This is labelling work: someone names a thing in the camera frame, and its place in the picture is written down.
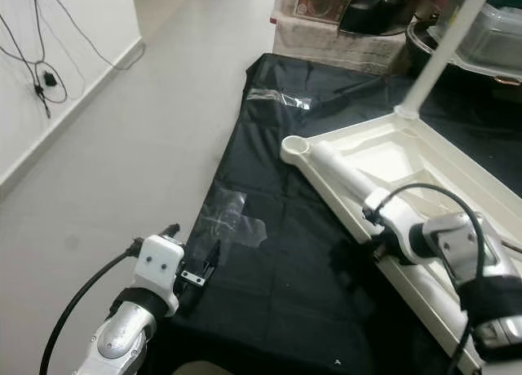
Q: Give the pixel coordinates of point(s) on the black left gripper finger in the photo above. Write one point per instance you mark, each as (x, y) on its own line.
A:
(212, 259)
(171, 229)

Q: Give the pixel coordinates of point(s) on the white plastic table top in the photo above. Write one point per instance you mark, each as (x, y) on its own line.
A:
(383, 159)

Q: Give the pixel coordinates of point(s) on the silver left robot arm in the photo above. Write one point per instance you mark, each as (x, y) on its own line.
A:
(122, 342)

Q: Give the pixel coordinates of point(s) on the crumpled clear tape patch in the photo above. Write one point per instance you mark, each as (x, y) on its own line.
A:
(232, 220)

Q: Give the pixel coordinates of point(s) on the black tablecloth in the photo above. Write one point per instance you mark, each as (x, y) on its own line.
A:
(294, 310)

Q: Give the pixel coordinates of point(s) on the clear tape strip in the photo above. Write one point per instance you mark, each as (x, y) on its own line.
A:
(281, 98)

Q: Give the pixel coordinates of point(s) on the black power adapter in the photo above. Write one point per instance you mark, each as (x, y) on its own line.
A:
(50, 79)

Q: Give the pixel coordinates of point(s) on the black wok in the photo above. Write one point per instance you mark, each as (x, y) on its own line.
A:
(424, 49)

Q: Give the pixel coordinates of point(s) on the speckled cloth covered bench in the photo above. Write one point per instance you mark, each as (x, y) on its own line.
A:
(326, 45)

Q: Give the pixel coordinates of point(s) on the black shiny curved cover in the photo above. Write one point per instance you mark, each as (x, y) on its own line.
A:
(371, 12)

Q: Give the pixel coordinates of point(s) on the dark red printed carton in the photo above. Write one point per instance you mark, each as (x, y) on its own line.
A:
(322, 2)

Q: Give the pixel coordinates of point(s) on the clear storage box orange lid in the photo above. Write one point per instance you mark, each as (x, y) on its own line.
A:
(285, 4)

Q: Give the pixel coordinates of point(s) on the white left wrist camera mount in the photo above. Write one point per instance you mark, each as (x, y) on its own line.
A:
(159, 265)

